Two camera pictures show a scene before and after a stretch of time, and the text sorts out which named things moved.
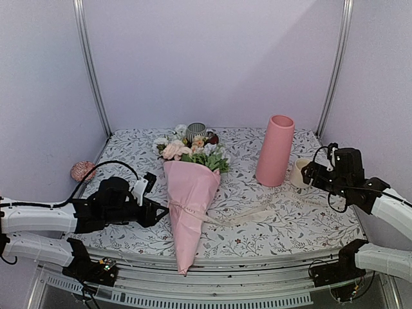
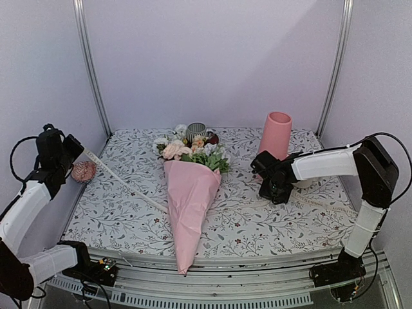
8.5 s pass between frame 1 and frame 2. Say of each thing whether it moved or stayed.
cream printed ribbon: moved
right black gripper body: moved
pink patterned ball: stayed
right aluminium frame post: stayed
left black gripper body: moved
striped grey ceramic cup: stayed
